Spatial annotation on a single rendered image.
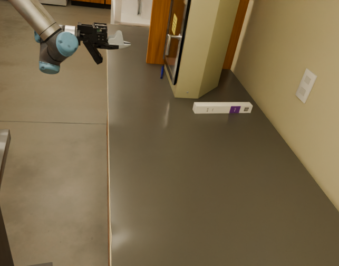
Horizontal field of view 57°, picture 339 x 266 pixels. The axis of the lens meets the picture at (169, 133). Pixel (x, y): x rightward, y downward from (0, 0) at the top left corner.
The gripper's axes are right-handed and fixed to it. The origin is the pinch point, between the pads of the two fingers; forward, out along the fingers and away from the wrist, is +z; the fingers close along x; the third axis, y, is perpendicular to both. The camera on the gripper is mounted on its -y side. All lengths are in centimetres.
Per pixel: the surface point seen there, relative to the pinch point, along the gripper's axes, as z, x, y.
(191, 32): 24.8, -5.0, 9.4
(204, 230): 18, -78, -20
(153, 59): 16.9, 31.7, -18.2
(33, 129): -64, 99, -115
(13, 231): -57, -4, -114
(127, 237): -3, -79, -20
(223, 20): 38.9, 0.4, 14.0
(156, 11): 15.5, 31.9, 6.8
